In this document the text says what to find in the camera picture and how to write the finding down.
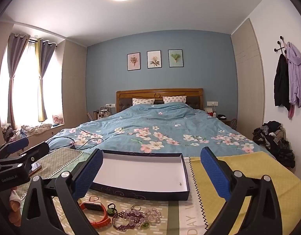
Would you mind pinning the dark blue box tray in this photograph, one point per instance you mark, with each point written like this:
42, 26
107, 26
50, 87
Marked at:
140, 171

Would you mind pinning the purple jacket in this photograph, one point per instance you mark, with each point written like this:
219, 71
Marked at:
297, 76

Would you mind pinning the person's left hand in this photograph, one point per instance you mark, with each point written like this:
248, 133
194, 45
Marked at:
14, 203

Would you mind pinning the pile of dark clothes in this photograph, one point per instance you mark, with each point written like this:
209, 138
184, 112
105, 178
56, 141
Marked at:
274, 142

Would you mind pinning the framed pink flower picture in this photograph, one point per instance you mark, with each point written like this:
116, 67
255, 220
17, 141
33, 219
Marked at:
133, 61

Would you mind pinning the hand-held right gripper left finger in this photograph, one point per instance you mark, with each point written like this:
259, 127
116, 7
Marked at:
88, 173

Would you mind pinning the cluttered bedside table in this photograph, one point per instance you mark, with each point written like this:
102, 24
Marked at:
102, 113

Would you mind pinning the framed green plant picture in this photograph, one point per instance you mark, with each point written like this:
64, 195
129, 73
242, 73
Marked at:
176, 58

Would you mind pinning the clothes on window sill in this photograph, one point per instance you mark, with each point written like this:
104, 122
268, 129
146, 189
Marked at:
36, 128

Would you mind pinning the pink desk fan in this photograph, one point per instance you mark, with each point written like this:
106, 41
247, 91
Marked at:
57, 120

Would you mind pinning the smartphone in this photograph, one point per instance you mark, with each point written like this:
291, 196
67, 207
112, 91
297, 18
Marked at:
35, 168

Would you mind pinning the spotted white pillow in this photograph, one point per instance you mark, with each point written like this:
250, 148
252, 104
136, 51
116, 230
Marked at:
143, 101
175, 99

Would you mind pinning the framed white flower picture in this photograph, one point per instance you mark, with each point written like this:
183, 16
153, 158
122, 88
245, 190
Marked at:
154, 59

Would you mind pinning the black curtain rod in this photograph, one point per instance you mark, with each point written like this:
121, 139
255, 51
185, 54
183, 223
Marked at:
32, 41

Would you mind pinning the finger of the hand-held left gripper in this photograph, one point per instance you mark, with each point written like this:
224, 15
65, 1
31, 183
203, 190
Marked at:
16, 144
37, 149

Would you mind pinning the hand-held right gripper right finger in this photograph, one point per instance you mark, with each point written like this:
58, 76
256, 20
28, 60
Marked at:
214, 172

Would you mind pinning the white wall socket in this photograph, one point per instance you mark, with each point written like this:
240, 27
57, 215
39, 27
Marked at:
211, 103
110, 105

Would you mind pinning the wooden bed headboard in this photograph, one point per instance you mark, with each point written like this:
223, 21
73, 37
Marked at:
160, 93

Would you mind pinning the green patterned blanket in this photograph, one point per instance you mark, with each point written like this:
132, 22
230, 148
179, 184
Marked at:
64, 158

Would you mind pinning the beige window side cabinet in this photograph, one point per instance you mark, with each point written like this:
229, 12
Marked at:
73, 83

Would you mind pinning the black jacket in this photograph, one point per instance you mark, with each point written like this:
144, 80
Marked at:
281, 83

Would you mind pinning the orange smartwatch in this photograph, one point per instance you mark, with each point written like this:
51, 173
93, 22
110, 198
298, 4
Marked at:
91, 206

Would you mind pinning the yellow blanket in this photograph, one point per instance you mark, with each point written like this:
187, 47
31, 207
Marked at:
263, 171

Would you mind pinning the grey and yellow curtain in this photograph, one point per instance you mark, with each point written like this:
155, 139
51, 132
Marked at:
43, 78
14, 78

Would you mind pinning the black wall coat hooks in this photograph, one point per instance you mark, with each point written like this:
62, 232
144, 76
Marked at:
280, 44

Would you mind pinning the blue floral duvet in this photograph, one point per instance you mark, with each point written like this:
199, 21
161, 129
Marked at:
165, 118

